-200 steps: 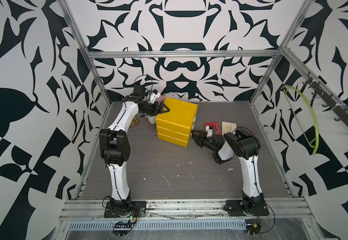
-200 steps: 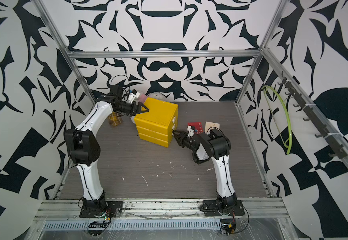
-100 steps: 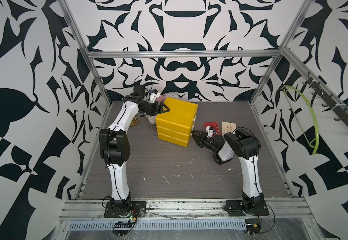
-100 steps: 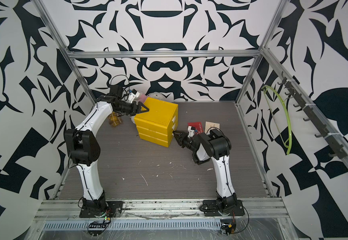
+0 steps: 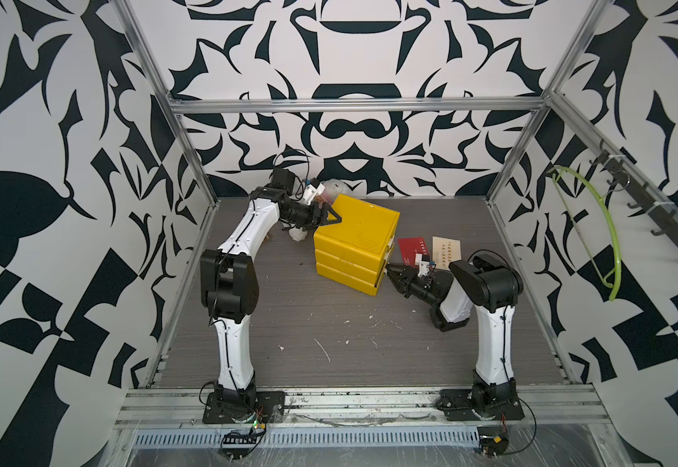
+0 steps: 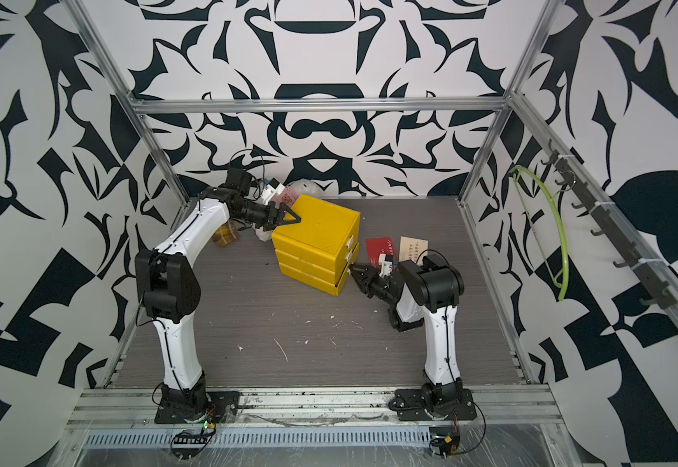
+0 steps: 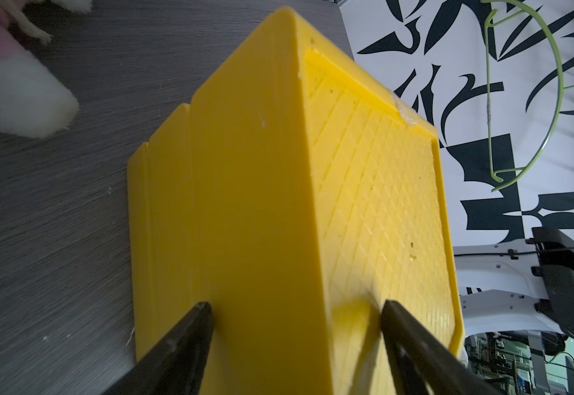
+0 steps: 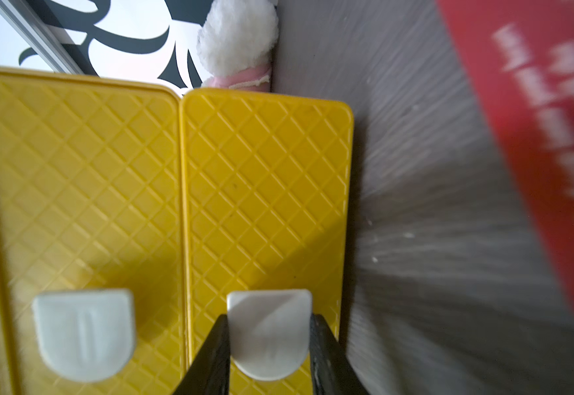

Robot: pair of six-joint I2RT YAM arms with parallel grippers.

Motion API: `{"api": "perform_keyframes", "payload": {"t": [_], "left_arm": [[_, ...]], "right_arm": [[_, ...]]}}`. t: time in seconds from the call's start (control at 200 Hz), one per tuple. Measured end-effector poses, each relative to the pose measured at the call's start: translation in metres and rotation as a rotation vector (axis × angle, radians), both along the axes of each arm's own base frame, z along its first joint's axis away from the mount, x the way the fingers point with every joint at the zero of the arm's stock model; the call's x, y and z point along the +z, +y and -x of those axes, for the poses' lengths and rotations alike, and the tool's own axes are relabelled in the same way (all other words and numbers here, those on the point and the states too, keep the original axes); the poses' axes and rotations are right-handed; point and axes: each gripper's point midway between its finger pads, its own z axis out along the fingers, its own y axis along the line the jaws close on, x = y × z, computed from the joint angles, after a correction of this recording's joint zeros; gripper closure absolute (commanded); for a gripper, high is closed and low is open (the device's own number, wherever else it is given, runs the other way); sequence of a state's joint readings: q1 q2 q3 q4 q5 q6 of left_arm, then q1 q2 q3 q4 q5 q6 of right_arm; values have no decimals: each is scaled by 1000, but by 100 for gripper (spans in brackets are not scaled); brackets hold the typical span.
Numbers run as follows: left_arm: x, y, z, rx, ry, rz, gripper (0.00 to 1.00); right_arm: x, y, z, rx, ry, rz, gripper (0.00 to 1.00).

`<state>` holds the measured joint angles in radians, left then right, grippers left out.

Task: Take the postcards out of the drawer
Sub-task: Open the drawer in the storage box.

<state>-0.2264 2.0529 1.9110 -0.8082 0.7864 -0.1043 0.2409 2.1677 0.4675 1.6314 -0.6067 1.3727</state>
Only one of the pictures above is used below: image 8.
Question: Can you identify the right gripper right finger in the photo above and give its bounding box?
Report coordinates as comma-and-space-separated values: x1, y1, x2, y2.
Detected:
309, 314, 369, 395

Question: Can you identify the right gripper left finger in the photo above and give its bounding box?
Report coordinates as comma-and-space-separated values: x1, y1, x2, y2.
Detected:
173, 314, 231, 395

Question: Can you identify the yellow plastic drawer cabinet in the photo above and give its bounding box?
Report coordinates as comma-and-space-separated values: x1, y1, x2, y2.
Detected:
0, 68, 186, 394

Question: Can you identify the yellow bottom drawer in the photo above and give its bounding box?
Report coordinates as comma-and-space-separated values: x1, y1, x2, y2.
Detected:
180, 88, 354, 394

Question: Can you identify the red postcard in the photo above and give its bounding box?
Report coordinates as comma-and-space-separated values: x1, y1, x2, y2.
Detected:
438, 1, 574, 309

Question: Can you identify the white plush toy pink shirt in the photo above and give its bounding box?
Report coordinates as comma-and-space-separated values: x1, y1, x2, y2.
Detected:
197, 0, 280, 92

